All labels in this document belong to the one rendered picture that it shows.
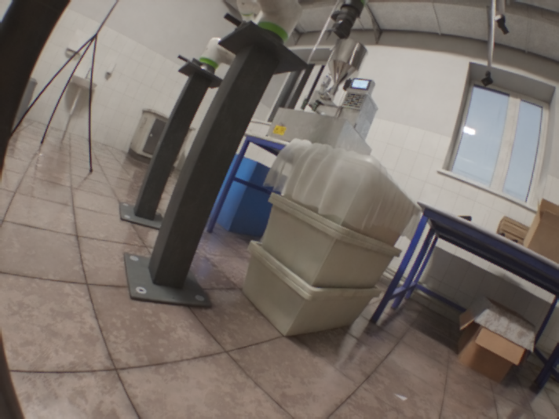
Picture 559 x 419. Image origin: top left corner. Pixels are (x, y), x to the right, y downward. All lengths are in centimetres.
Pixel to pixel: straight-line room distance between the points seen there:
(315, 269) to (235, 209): 129
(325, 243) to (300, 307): 24
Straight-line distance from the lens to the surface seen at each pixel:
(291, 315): 96
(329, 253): 87
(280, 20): 100
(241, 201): 207
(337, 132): 158
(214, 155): 85
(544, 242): 181
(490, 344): 172
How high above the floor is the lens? 49
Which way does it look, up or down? 5 degrees down
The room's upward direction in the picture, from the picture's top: 24 degrees clockwise
